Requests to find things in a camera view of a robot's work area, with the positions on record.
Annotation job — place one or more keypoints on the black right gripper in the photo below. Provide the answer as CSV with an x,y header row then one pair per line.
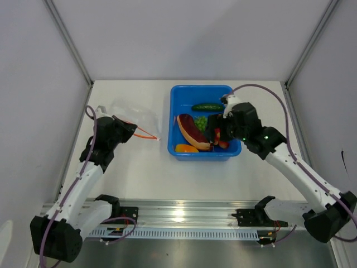
x,y
214,121

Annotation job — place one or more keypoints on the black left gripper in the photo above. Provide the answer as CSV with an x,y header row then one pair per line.
x,y
128,128

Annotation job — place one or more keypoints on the clear zip top bag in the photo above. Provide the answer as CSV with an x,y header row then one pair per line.
x,y
145,120

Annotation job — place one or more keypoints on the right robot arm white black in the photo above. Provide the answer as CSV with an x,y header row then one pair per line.
x,y
329,209

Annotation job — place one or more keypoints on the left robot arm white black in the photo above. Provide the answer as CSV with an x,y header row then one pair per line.
x,y
60,233

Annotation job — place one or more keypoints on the green grape bunch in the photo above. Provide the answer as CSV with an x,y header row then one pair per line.
x,y
201,123

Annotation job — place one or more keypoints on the green cucumber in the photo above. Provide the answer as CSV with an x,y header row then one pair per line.
x,y
208,107

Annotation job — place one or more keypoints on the red lychee bunch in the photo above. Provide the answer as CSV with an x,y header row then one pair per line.
x,y
221,142

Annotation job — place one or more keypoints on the blue plastic bin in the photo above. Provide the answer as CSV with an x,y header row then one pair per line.
x,y
182,98

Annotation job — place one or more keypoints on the orange mango slice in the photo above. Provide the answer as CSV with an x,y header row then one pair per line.
x,y
185,148

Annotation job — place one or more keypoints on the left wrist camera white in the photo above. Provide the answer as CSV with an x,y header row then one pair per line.
x,y
100,112

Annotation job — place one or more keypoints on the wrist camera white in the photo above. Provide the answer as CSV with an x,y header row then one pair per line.
x,y
229,101
100,112

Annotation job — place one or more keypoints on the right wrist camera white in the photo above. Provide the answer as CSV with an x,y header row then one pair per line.
x,y
229,101

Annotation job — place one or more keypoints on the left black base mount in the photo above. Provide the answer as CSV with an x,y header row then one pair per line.
x,y
122,213

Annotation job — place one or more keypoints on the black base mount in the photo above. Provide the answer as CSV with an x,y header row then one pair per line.
x,y
257,217
122,213

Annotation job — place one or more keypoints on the aluminium mounting rail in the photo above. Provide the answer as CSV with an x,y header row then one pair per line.
x,y
186,213

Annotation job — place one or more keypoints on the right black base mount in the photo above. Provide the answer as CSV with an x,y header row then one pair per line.
x,y
257,217

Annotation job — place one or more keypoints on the white slotted cable duct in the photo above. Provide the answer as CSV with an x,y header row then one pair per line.
x,y
177,233

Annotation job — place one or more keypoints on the left aluminium frame post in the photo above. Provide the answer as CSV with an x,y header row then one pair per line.
x,y
67,39

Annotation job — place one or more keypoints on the aluminium frame post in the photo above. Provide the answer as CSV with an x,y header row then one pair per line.
x,y
317,32
67,39

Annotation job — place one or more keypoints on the right aluminium frame post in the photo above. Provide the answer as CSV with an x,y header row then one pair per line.
x,y
317,32

